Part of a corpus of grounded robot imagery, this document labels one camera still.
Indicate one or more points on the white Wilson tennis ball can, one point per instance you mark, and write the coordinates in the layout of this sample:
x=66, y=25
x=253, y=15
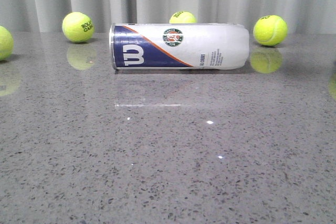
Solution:
x=179, y=46

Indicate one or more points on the center tennis ball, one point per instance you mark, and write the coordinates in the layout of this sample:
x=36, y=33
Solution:
x=182, y=17

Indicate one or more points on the Roland Garros tennis ball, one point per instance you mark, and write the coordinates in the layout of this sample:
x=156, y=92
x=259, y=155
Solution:
x=77, y=27

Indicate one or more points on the right tennis ball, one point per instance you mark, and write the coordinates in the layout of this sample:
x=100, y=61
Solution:
x=270, y=30

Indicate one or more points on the far-left tennis ball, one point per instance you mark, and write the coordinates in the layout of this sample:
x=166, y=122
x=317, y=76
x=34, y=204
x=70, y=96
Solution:
x=6, y=43

